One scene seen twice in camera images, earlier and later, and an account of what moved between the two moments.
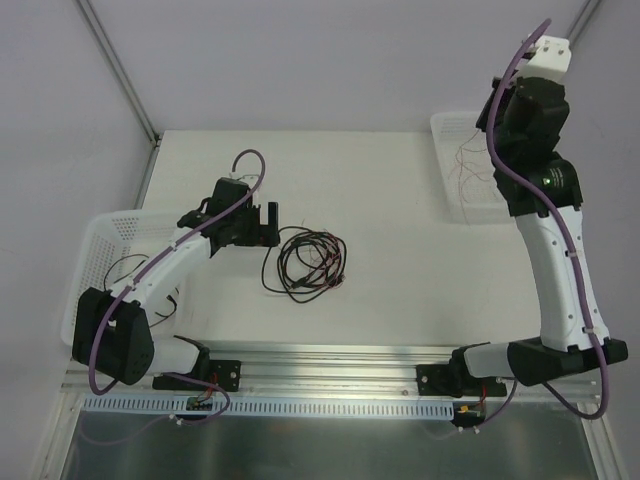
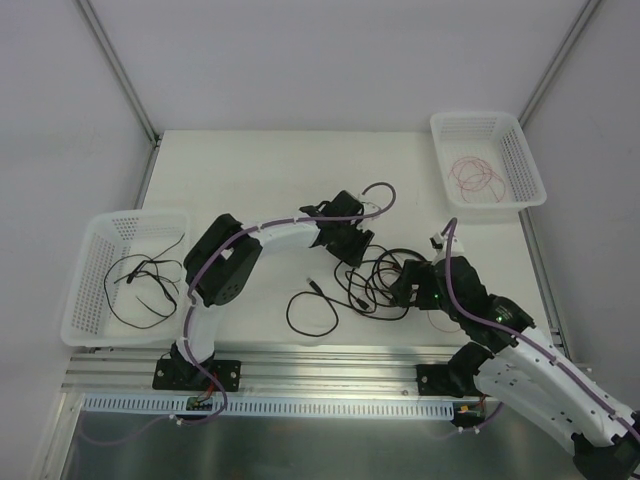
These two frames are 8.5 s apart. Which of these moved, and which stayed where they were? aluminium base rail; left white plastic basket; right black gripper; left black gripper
Moved: left black gripper; right black gripper
Stayed: aluminium base rail; left white plastic basket
